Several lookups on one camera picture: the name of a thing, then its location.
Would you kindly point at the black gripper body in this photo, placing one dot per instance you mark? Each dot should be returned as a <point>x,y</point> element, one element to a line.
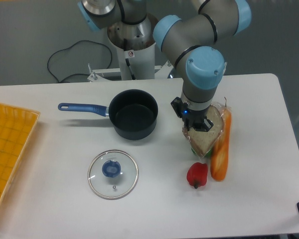
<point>183,111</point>

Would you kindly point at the toast sandwich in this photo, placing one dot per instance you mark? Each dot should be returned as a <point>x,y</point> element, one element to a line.
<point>206,140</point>

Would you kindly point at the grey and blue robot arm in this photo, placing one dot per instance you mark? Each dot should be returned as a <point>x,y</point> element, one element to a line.
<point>187,45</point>

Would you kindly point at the green item under toast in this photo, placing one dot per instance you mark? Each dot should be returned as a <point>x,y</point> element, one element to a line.
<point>201,154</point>

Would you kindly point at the orange baguette in wrapper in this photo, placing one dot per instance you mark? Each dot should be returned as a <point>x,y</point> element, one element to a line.
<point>220,151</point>

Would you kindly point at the red bell pepper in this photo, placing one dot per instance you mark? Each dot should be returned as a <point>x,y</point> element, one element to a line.
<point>197,175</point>

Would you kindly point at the glass lid with blue knob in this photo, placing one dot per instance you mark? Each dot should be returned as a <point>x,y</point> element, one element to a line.
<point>112,174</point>

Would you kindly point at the yellow woven basket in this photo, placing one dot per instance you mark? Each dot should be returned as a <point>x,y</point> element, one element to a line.
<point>16,127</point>

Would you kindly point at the black pot with blue handle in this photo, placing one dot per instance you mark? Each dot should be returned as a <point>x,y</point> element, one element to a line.
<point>133,113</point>

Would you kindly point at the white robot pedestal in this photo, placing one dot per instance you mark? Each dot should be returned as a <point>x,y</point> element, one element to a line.
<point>135,48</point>

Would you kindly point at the white metal base bracket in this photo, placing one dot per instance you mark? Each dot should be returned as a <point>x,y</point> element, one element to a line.
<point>165,71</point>

